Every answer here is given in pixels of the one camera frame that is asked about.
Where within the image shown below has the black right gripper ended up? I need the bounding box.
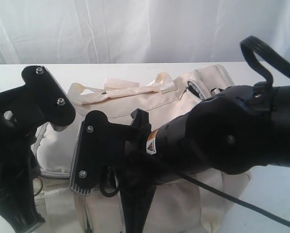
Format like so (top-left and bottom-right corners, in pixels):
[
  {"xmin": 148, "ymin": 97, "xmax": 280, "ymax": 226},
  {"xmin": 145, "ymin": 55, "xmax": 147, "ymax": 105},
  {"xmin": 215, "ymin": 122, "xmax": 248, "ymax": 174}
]
[{"xmin": 98, "ymin": 109, "xmax": 165, "ymax": 233}]

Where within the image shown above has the cream fabric duffel bag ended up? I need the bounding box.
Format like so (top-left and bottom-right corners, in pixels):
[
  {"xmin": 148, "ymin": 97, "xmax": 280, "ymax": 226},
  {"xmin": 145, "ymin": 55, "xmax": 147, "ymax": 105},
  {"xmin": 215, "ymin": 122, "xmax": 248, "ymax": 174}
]
[{"xmin": 30, "ymin": 64, "xmax": 254, "ymax": 233}]

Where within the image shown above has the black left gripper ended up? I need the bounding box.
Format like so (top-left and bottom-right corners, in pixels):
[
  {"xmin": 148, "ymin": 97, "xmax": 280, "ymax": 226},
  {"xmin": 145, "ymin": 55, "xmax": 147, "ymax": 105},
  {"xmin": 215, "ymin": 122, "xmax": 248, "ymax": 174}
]
[{"xmin": 0, "ymin": 89, "xmax": 46, "ymax": 233}]

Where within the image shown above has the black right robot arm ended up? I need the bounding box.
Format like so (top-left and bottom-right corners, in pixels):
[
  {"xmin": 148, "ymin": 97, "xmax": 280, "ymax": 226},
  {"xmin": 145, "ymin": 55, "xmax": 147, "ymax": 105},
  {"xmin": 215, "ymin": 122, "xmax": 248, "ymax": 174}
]
[{"xmin": 100, "ymin": 85, "xmax": 290, "ymax": 233}]

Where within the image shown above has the gold ring zipper pull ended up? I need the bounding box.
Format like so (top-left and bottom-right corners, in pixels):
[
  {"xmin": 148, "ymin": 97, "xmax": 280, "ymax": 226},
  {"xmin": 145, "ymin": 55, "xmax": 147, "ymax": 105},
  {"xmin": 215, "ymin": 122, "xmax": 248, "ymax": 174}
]
[{"xmin": 33, "ymin": 176, "xmax": 44, "ymax": 196}]

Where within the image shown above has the white backdrop curtain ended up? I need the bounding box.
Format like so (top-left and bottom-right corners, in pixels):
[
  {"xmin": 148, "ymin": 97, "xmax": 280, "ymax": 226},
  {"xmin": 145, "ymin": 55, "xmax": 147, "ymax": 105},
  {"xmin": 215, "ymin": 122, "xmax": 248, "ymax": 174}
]
[{"xmin": 0, "ymin": 0, "xmax": 290, "ymax": 64}]

